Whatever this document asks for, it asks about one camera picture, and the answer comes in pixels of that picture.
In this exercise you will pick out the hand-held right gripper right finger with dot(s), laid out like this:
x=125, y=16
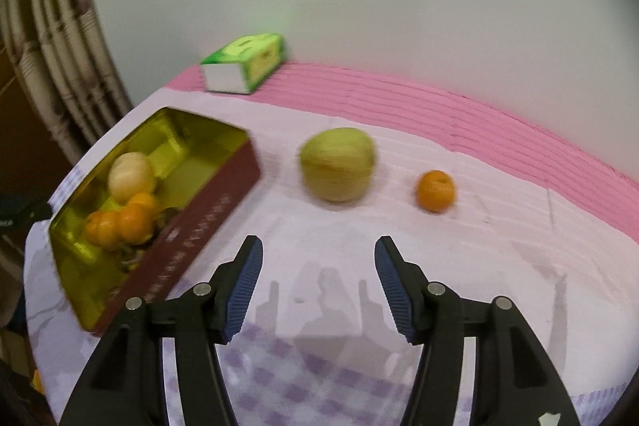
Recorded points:
x=394, y=291

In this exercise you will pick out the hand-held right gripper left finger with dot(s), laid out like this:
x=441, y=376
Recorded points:
x=244, y=291

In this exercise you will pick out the gold and maroon tin box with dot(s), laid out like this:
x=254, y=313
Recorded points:
x=209, y=216

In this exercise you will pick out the deep orange tangerine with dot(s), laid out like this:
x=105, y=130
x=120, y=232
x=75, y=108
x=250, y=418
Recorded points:
x=102, y=229

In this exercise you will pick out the pale yellow round fruit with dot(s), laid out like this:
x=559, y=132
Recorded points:
x=131, y=176

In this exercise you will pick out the dark passion fruit front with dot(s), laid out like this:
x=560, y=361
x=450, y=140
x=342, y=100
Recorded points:
x=132, y=254

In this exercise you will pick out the green guava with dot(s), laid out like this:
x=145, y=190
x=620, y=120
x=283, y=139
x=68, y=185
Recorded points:
x=338, y=164

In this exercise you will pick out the brown wooden cabinet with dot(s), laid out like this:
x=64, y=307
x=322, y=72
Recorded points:
x=25, y=156

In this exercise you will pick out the small orange tangerine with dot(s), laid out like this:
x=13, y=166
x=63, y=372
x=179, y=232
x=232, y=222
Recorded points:
x=436, y=190

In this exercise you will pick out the beige patterned curtain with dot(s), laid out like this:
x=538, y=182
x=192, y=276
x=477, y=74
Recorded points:
x=65, y=56

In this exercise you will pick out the green tissue box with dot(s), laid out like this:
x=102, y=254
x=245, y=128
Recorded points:
x=244, y=61

